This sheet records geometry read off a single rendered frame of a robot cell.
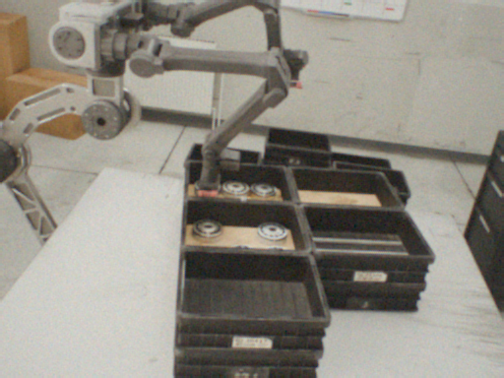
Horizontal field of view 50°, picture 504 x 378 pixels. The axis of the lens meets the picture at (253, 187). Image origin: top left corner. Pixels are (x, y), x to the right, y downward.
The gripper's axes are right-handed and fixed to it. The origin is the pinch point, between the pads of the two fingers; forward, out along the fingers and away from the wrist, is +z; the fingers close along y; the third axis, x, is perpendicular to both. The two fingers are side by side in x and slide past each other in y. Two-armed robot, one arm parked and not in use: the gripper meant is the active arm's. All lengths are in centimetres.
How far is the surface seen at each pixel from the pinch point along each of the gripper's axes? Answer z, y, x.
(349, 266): -1, -32, -48
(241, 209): -3.4, -8.3, -12.5
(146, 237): 17.3, -2.4, 21.5
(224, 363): 10, -66, -13
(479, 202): 40, 105, -148
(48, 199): 89, 131, 111
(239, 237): 3.9, -15.1, -13.0
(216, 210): -2.4, -9.4, -3.7
